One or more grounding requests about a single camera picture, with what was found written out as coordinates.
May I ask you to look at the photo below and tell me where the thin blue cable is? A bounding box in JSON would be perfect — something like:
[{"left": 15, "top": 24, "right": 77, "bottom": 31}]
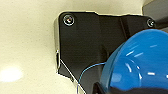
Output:
[{"left": 75, "top": 61, "right": 110, "bottom": 94}]

